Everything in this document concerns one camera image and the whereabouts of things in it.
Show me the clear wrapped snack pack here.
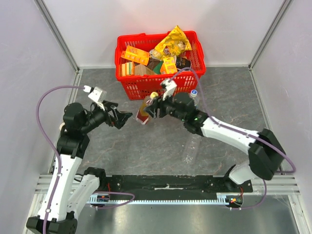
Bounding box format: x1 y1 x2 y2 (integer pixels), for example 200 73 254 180
149 49 162 60

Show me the yellow tea bottle red label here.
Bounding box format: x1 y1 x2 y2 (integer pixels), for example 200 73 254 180
135 91 158 125

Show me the orange box left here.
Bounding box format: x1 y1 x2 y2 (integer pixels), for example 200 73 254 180
121 45 150 66

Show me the orange box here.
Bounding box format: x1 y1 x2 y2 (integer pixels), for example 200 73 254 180
121 45 150 66
160 57 177 75

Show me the red plastic shopping basket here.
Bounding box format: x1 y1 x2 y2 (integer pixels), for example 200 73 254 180
115 31 206 100

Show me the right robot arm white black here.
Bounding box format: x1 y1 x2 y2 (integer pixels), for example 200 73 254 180
144 93 284 192

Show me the white cable duct rail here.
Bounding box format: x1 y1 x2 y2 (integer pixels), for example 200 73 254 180
86 194 230 207

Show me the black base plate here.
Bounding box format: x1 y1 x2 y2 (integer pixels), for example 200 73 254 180
101 175 253 201

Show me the clear bottle blue cap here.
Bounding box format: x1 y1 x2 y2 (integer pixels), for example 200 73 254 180
189 89 200 107

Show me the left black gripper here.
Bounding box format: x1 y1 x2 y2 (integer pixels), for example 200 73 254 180
81 100 132 133

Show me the striped sponge pack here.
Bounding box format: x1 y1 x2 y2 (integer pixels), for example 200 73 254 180
121 61 135 77

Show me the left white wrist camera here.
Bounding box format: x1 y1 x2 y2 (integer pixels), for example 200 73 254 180
83 85 107 103

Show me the green package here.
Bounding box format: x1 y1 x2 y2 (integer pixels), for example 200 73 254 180
153 61 163 75

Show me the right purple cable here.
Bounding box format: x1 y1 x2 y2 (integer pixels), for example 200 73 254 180
170 67 296 210

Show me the wooden block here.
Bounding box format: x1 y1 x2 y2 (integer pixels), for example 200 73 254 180
134 64 157 76

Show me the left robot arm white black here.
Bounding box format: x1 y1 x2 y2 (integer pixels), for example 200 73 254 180
26 100 133 234

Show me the yellow snack bag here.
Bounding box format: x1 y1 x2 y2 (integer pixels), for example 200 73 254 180
154 25 192 60

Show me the orange box right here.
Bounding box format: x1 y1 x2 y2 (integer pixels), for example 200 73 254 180
160 57 177 75

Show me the empty clear plastic bottle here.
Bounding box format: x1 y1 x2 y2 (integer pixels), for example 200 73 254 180
183 135 202 164

